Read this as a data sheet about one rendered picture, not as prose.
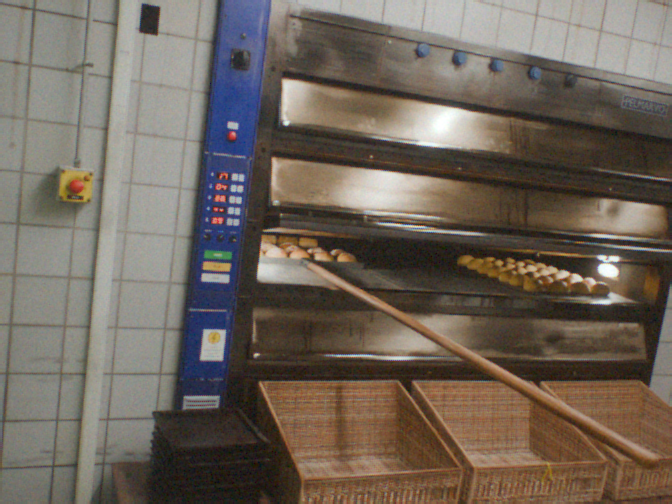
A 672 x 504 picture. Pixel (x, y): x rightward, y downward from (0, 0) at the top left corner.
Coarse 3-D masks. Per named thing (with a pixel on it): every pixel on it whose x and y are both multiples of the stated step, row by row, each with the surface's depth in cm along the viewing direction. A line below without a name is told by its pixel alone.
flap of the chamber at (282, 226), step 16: (272, 224) 233; (288, 224) 228; (304, 224) 230; (320, 224) 232; (384, 240) 259; (400, 240) 254; (416, 240) 250; (432, 240) 248; (448, 240) 251; (464, 240) 253; (480, 240) 256; (496, 240) 258; (576, 256) 292; (592, 256) 286; (608, 256) 281; (624, 256) 282; (640, 256) 285; (656, 256) 289
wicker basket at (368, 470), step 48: (288, 384) 250; (336, 384) 257; (384, 384) 265; (288, 432) 249; (336, 432) 256; (384, 432) 264; (432, 432) 243; (288, 480) 215; (336, 480) 210; (384, 480) 217; (432, 480) 224
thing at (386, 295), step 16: (256, 288) 243; (272, 288) 245; (288, 288) 247; (304, 288) 250; (320, 288) 252; (336, 288) 256; (368, 288) 264; (432, 304) 270; (448, 304) 273; (464, 304) 276; (480, 304) 279; (496, 304) 281; (512, 304) 284; (528, 304) 287; (544, 304) 290; (560, 304) 293; (576, 304) 296; (592, 304) 300; (608, 304) 303; (624, 304) 307; (640, 304) 313
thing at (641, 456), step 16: (320, 272) 273; (352, 288) 248; (384, 304) 227; (400, 320) 216; (432, 336) 199; (464, 352) 186; (480, 368) 179; (496, 368) 174; (512, 384) 167; (528, 384) 164; (544, 400) 157; (560, 416) 152; (576, 416) 148; (592, 432) 144; (608, 432) 141; (624, 448) 136; (640, 448) 134; (640, 464) 133; (656, 464) 131
